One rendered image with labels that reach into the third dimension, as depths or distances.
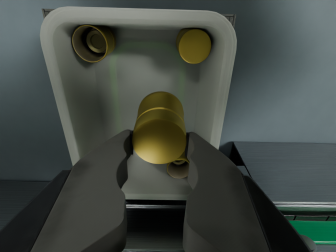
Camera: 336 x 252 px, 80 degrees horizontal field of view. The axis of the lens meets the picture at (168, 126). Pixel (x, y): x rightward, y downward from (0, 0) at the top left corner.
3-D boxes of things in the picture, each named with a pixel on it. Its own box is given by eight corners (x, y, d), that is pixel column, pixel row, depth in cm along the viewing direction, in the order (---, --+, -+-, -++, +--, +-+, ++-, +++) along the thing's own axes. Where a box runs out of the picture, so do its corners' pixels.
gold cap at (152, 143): (137, 90, 15) (128, 115, 11) (185, 92, 15) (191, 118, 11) (139, 130, 17) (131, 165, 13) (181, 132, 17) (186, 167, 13)
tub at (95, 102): (99, 158, 35) (80, 199, 27) (72, 7, 24) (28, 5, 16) (200, 160, 35) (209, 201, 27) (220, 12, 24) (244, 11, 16)
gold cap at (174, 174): (163, 174, 29) (163, 155, 32) (186, 181, 29) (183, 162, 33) (172, 156, 27) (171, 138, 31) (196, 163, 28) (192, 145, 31)
